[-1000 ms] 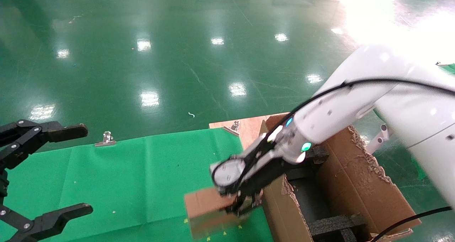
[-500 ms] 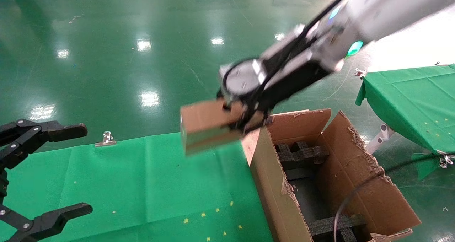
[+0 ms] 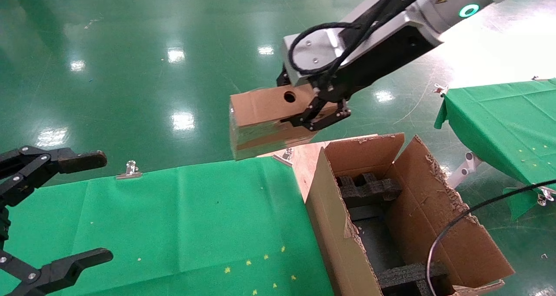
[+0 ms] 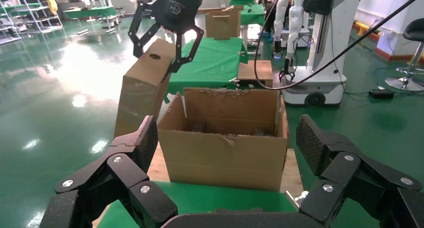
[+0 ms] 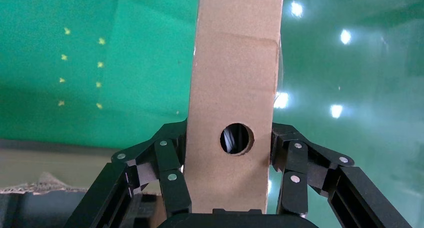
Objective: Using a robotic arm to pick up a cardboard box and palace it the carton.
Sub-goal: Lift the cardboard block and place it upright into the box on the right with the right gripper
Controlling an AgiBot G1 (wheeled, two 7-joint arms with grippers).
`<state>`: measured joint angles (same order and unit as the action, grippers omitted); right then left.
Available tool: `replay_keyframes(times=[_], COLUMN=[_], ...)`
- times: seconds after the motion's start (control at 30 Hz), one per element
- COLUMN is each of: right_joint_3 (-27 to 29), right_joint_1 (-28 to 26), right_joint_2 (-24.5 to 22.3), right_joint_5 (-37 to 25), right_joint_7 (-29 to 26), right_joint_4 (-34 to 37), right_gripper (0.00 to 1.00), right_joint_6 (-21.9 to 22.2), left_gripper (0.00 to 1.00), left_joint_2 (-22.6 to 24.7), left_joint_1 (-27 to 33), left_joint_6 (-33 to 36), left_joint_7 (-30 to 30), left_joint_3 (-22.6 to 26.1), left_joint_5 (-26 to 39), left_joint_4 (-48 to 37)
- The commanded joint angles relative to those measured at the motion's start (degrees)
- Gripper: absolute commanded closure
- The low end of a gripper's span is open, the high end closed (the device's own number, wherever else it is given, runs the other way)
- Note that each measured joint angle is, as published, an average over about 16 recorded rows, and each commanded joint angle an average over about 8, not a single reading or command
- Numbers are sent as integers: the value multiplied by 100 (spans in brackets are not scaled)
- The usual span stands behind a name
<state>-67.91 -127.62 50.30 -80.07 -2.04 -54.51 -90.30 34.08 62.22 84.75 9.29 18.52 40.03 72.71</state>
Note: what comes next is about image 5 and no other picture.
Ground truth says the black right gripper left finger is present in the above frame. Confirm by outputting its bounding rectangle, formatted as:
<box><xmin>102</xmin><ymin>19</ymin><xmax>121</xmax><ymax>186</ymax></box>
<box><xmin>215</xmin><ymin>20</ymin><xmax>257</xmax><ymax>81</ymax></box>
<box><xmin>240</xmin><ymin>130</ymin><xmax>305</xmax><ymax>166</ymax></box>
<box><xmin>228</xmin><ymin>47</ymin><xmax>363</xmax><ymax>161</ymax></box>
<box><xmin>64</xmin><ymin>118</ymin><xmax>193</xmax><ymax>228</ymax></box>

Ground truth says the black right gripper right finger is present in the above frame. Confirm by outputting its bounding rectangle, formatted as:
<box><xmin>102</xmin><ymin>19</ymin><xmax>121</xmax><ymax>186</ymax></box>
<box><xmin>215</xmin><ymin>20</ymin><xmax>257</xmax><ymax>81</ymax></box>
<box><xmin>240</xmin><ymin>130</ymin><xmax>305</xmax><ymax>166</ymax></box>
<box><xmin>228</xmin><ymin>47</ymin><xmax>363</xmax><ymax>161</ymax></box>
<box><xmin>269</xmin><ymin>122</ymin><xmax>413</xmax><ymax>228</ymax></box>

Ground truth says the small brown cardboard box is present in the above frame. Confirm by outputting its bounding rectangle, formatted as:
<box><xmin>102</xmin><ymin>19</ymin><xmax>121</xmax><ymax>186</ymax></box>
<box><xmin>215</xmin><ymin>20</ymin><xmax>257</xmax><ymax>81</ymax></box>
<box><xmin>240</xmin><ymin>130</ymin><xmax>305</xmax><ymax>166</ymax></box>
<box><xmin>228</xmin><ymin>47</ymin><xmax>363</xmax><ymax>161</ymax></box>
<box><xmin>183</xmin><ymin>0</ymin><xmax>285</xmax><ymax>215</ymax></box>

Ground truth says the large green table cloth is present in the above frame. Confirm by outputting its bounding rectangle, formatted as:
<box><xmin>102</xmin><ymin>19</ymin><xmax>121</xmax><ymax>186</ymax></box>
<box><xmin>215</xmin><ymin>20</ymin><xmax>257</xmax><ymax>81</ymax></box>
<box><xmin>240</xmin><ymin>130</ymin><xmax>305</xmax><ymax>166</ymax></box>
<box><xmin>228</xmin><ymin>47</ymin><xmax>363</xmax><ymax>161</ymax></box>
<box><xmin>0</xmin><ymin>0</ymin><xmax>200</xmax><ymax>150</ymax></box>

